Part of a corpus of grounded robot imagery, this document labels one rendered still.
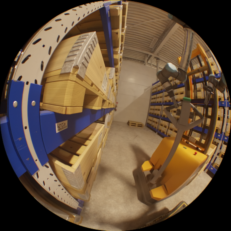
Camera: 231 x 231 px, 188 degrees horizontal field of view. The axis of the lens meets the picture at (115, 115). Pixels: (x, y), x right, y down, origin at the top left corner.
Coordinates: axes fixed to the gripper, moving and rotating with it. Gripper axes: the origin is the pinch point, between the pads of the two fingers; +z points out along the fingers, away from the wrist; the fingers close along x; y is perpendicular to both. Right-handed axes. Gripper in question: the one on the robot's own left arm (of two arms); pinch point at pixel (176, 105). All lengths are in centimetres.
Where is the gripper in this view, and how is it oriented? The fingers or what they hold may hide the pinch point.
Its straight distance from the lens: 70.6
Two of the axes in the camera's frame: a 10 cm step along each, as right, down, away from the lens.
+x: -7.5, 2.3, -6.2
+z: 3.6, 9.3, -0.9
